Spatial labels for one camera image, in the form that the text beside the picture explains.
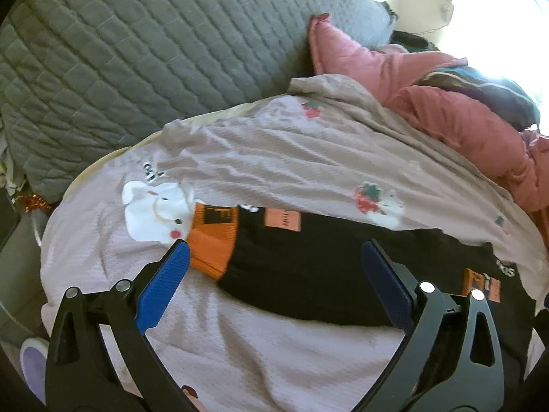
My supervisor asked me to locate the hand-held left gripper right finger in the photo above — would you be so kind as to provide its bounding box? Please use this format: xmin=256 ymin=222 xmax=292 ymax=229
xmin=352 ymin=239 xmax=505 ymax=412

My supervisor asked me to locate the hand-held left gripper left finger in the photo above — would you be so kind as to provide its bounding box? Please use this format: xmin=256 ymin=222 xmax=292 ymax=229
xmin=45 ymin=239 xmax=198 ymax=412

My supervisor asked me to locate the black sweater with orange cuffs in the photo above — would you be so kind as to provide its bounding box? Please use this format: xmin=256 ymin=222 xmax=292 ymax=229
xmin=189 ymin=202 xmax=539 ymax=378

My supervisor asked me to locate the purple shoe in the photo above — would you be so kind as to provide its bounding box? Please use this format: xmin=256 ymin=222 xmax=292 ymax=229
xmin=19 ymin=337 xmax=50 ymax=404

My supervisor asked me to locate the lilac strawberry bear printed blanket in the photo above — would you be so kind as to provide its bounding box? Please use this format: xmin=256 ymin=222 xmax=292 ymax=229
xmin=40 ymin=75 xmax=549 ymax=412

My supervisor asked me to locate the dark flat device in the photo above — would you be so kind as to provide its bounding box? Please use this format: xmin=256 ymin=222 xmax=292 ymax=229
xmin=0 ymin=199 xmax=20 ymax=250

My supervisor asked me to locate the pink duvet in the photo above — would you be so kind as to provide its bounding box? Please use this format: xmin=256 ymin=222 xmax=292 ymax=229
xmin=308 ymin=14 xmax=549 ymax=213

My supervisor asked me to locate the multicoloured striped cloth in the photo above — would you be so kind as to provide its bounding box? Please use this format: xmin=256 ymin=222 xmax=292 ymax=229
xmin=390 ymin=30 xmax=541 ymax=131

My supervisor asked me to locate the orange bead string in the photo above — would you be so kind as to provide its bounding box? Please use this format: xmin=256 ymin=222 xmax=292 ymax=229
xmin=17 ymin=195 xmax=52 ymax=213

